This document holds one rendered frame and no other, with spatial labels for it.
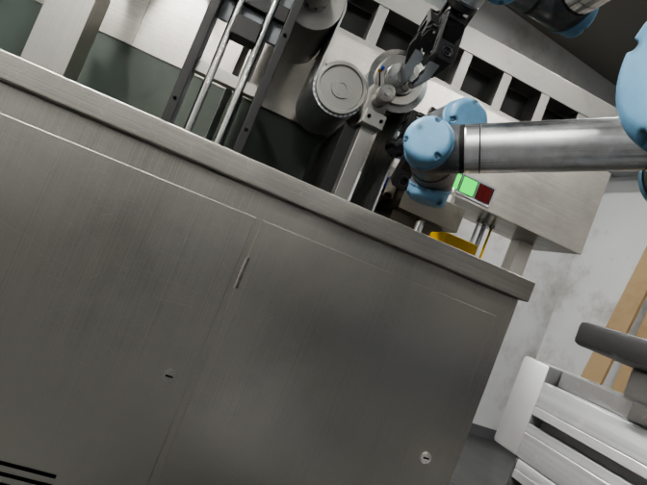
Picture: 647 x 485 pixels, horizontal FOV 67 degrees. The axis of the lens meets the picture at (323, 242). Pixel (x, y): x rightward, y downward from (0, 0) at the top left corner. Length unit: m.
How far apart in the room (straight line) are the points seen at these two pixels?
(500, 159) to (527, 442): 0.41
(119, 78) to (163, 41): 0.15
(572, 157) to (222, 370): 0.63
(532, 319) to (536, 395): 3.77
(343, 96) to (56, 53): 0.62
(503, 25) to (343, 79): 3.00
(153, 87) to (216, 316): 0.81
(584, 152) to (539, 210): 1.01
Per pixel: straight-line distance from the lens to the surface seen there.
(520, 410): 0.53
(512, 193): 1.72
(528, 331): 4.28
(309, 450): 0.94
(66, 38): 1.26
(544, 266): 4.27
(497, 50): 1.77
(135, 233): 0.84
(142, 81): 1.49
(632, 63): 0.41
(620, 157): 0.79
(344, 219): 0.83
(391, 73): 1.20
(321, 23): 1.22
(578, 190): 1.87
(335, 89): 1.17
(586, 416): 0.49
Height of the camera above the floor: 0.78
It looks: 3 degrees up
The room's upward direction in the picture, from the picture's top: 22 degrees clockwise
